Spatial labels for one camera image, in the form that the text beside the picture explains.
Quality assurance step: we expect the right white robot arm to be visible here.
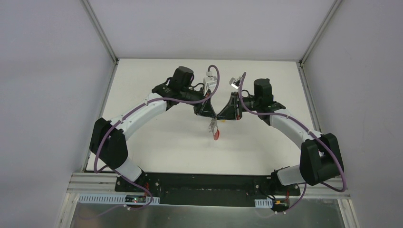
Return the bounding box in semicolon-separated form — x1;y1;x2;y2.
217;78;344;195

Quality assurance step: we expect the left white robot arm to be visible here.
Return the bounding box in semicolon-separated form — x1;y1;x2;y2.
89;65;221;192

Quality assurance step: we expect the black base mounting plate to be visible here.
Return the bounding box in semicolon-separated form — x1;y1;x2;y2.
115;172;301;207

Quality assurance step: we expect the right controller board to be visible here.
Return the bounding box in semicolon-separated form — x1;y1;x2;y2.
272;199;289;210

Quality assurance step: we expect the controller board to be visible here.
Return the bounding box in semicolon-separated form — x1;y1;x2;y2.
125;195;147;204
272;199;289;210

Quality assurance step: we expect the left controller board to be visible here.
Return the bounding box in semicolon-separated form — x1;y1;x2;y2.
125;195;147;204

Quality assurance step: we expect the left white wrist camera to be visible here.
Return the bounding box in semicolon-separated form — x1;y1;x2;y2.
203;70;218;95

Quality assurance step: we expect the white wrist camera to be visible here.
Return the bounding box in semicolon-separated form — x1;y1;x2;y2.
229;77;242;90
203;70;218;95

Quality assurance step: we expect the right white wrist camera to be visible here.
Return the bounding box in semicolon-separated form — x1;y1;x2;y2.
229;77;242;90

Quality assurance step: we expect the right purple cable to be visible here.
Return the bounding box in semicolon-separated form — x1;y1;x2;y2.
234;72;347;218

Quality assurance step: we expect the right white slotted cable duct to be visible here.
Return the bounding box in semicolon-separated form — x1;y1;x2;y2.
254;198;273;209

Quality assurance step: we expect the aluminium frame rail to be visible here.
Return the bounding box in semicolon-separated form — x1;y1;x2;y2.
67;172;351;200

